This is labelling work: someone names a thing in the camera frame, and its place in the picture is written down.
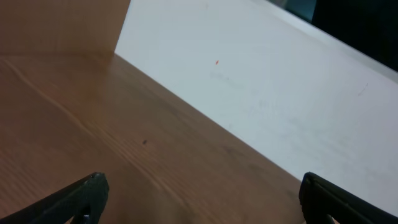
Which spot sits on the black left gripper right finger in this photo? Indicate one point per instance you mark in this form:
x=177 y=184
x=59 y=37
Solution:
x=325 y=203

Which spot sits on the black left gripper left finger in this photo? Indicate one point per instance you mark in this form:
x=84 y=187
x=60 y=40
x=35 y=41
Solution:
x=80 y=202

